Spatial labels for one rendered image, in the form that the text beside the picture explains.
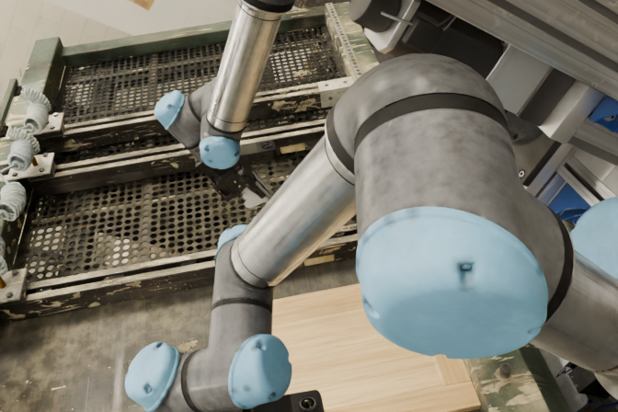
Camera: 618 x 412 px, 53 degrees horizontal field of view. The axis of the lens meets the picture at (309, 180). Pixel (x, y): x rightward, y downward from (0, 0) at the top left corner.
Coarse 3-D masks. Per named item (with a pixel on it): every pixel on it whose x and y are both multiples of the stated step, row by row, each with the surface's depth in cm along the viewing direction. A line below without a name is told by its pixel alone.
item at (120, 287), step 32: (352, 224) 165; (0, 256) 151; (192, 256) 162; (320, 256) 163; (352, 256) 165; (0, 288) 155; (32, 288) 159; (64, 288) 158; (96, 288) 157; (128, 288) 159; (160, 288) 161; (192, 288) 163
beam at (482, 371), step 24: (336, 48) 249; (360, 48) 238; (480, 360) 134; (504, 360) 134; (480, 384) 130; (504, 384) 130; (528, 384) 129; (480, 408) 131; (504, 408) 126; (528, 408) 125
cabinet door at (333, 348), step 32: (352, 288) 156; (288, 320) 151; (320, 320) 150; (352, 320) 149; (320, 352) 143; (352, 352) 143; (384, 352) 142; (320, 384) 137; (352, 384) 137; (384, 384) 136; (416, 384) 135; (448, 384) 134
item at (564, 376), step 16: (528, 352) 137; (544, 352) 138; (544, 368) 136; (560, 368) 134; (576, 368) 128; (544, 384) 131; (560, 384) 133; (576, 384) 127; (592, 384) 124; (544, 400) 127; (560, 400) 130; (576, 400) 128; (592, 400) 127; (608, 400) 139
